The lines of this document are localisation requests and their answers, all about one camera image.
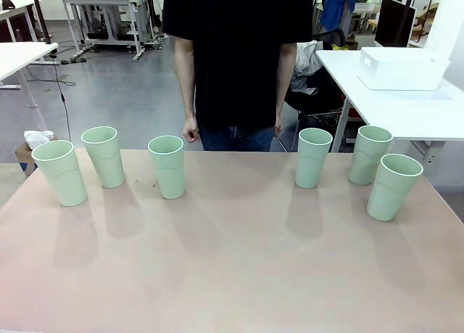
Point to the person's right hand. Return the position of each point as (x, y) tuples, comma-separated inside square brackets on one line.
[(191, 131)]

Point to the person's left hand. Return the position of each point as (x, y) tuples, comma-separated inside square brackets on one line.
[(278, 129)]

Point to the pale green plastic cup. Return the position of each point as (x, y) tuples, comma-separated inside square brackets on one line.
[(61, 177), (368, 159), (105, 159), (391, 191), (311, 162), (168, 173)]

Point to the white plastic storage basket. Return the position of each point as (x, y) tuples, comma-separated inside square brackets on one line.
[(398, 70)]

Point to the person's right forearm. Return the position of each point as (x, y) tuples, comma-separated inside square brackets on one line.
[(185, 79)]

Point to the person's left forearm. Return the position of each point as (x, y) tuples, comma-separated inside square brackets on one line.
[(286, 79)]

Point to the blue jeans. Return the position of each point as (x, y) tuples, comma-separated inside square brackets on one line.
[(235, 139)]

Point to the black office chair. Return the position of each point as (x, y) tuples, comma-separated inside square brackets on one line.
[(319, 104)]

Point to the white grey garment on chair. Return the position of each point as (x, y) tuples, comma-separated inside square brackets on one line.
[(306, 64)]

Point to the black t-shirt torso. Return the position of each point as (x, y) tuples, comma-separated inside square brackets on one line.
[(235, 50)]

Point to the blue hanging jacket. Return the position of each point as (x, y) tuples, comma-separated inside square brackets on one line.
[(337, 10)]

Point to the crumpled white paper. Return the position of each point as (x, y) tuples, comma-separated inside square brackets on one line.
[(38, 138)]

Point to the black computer monitor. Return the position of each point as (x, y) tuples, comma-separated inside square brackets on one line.
[(394, 22)]

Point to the brown cardboard box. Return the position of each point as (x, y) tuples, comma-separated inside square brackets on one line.
[(23, 155)]

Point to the black vertical pole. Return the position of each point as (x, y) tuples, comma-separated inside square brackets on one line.
[(40, 15)]

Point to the wooden shelf rack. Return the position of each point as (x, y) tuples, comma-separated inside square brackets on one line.
[(431, 12)]

